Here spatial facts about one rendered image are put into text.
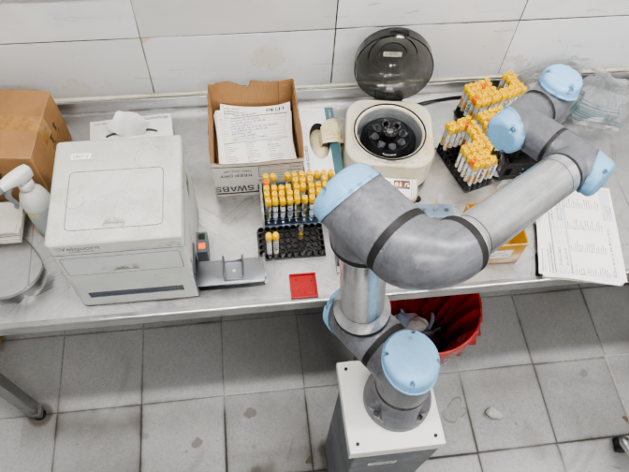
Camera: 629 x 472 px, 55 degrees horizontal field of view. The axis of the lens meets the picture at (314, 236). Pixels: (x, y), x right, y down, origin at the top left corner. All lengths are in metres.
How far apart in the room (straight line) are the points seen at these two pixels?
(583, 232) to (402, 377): 0.79
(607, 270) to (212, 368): 1.43
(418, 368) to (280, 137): 0.81
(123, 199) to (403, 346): 0.66
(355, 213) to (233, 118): 0.95
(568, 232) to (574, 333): 0.98
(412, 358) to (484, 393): 1.27
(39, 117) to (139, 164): 0.40
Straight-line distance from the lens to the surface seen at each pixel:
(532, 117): 1.16
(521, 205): 0.99
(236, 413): 2.35
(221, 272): 1.53
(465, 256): 0.88
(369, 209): 0.87
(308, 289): 1.54
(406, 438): 1.40
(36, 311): 1.63
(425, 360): 1.22
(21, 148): 1.68
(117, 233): 1.32
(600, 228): 1.82
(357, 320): 1.20
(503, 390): 2.50
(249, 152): 1.70
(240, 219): 1.65
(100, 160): 1.44
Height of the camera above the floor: 2.27
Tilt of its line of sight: 59 degrees down
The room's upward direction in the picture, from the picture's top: 5 degrees clockwise
